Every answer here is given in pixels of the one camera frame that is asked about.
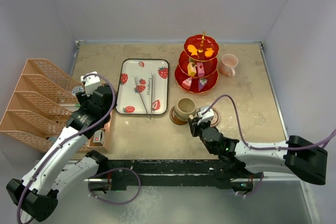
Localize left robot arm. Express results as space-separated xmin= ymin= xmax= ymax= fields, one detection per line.
xmin=6 ymin=72 xmax=116 ymax=223

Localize small grey box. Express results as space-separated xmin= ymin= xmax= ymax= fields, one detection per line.
xmin=92 ymin=130 xmax=105 ymax=145

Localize orange fish cake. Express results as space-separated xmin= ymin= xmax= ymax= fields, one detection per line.
xmin=187 ymin=45 xmax=198 ymax=56
xmin=204 ymin=48 xmax=214 ymax=58

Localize pink desk organizer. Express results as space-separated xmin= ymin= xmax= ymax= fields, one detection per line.
xmin=0 ymin=58 xmax=117 ymax=154

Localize red three-tier cake stand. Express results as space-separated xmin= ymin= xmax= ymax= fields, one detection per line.
xmin=174 ymin=32 xmax=219 ymax=94

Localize black base frame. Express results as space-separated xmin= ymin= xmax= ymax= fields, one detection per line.
xmin=85 ymin=151 xmax=262 ymax=192

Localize yellow cake slice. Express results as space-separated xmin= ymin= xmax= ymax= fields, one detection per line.
xmin=187 ymin=61 xmax=197 ymax=77

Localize white strawberry tray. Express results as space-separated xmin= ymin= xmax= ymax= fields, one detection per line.
xmin=115 ymin=58 xmax=169 ymax=115

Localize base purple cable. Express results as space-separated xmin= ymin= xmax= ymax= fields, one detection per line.
xmin=88 ymin=166 xmax=143 ymax=206

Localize pink mug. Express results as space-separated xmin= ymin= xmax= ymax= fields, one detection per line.
xmin=218 ymin=54 xmax=239 ymax=77

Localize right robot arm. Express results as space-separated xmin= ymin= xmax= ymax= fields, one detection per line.
xmin=187 ymin=106 xmax=328 ymax=185

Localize purple cake slice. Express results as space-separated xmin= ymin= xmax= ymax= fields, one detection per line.
xmin=198 ymin=78 xmax=207 ymax=92

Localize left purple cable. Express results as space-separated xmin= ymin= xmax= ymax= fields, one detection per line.
xmin=16 ymin=72 xmax=117 ymax=224

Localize brown wooden coaster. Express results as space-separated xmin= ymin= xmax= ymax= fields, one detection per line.
xmin=211 ymin=107 xmax=221 ymax=127
xmin=170 ymin=107 xmax=187 ymax=125

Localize metal tongs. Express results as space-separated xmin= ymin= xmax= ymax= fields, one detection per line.
xmin=133 ymin=70 xmax=154 ymax=118

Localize beige ceramic mug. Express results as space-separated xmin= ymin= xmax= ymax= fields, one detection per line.
xmin=174 ymin=98 xmax=196 ymax=121

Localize salmon pink cake slice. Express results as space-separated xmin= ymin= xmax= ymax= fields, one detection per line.
xmin=182 ymin=77 xmax=193 ymax=90

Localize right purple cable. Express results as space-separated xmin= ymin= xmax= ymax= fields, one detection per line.
xmin=206 ymin=94 xmax=336 ymax=197

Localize round blue white tin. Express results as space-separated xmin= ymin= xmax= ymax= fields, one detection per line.
xmin=71 ymin=86 xmax=85 ymax=96

